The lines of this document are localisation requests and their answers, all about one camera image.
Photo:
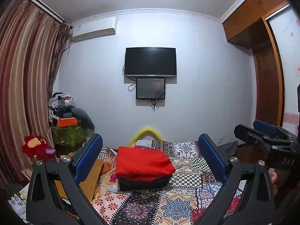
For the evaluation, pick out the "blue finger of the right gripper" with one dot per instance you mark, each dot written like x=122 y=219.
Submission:
x=268 y=131

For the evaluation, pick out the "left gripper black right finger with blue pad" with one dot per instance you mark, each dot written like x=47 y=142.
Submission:
x=245 y=196

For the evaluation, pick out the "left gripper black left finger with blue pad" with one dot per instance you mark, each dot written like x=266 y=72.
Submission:
x=44 y=205

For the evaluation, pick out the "red zip pullover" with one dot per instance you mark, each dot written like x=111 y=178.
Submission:
x=137 y=164

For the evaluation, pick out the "grey clothes pile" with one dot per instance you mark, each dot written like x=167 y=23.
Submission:
x=62 y=105

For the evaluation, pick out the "right hand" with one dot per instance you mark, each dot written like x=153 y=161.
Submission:
x=276 y=177

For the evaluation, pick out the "red plush toy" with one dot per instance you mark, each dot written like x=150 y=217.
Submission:
x=38 y=148

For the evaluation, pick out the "green patterned cloth pile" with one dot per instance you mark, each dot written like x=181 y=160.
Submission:
x=68 y=139

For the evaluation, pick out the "patchwork patterned bedspread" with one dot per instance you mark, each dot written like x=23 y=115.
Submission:
x=186 y=197

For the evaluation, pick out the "orange box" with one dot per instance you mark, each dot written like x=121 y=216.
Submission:
x=66 y=122

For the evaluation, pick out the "brown wooden wardrobe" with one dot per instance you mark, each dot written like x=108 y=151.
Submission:
x=245 y=25

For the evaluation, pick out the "white sliding wardrobe door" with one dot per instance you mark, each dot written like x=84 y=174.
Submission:
x=285 y=27

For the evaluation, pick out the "striped brown curtain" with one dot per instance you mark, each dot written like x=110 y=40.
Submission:
x=32 y=44

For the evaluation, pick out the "white air conditioner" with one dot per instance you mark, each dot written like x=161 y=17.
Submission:
x=94 y=29

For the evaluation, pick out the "yellow curved bed rail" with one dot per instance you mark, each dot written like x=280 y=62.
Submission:
x=145 y=131

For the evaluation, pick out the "small wall monitor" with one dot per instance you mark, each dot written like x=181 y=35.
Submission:
x=150 y=88

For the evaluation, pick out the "black wall television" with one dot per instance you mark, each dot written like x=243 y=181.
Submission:
x=150 y=62

